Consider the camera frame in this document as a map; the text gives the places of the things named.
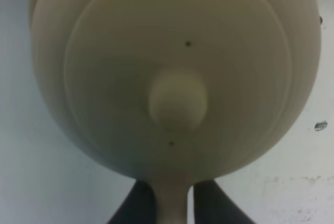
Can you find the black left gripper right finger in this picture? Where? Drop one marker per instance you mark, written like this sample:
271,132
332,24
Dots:
213,206

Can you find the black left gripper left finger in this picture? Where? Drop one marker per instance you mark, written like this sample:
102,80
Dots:
139,207

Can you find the beige teapot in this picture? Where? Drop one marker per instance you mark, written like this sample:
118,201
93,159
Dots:
175,92

